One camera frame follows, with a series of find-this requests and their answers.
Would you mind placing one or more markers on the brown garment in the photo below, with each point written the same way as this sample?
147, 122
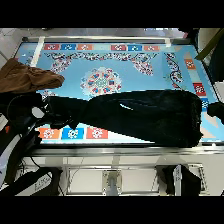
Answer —
25, 77

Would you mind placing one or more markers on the silver frame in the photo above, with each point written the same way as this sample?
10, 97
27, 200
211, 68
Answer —
111, 151

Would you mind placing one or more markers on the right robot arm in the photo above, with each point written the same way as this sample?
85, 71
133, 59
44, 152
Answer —
186, 180

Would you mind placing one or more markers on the dark jeans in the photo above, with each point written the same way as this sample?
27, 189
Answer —
150, 116

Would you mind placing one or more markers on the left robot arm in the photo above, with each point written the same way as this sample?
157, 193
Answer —
30, 180

